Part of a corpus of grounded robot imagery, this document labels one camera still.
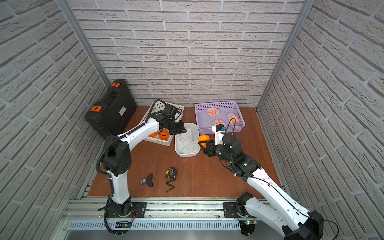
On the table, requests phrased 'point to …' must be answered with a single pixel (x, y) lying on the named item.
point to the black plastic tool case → (111, 116)
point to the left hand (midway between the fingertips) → (190, 128)
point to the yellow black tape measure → (171, 173)
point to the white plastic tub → (187, 144)
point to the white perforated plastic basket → (158, 106)
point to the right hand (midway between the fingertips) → (205, 142)
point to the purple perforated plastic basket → (227, 113)
